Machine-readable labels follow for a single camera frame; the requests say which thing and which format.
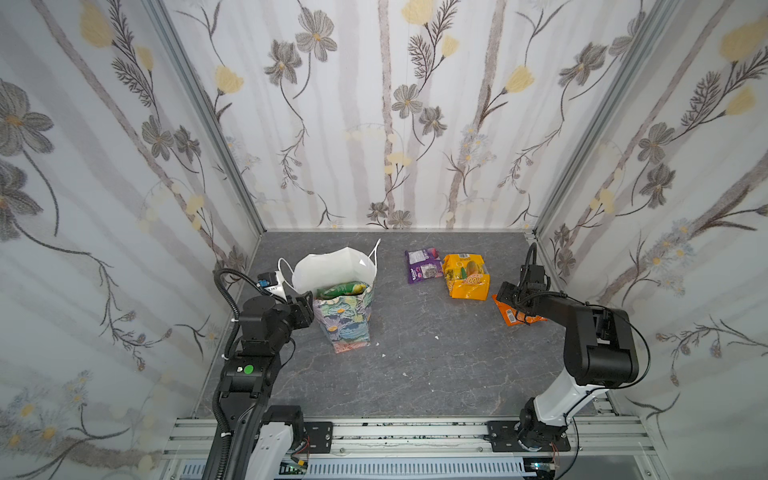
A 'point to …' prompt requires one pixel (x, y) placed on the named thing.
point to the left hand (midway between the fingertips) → (298, 287)
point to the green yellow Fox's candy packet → (340, 289)
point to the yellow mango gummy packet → (465, 277)
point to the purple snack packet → (424, 263)
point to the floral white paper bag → (345, 320)
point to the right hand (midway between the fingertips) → (506, 288)
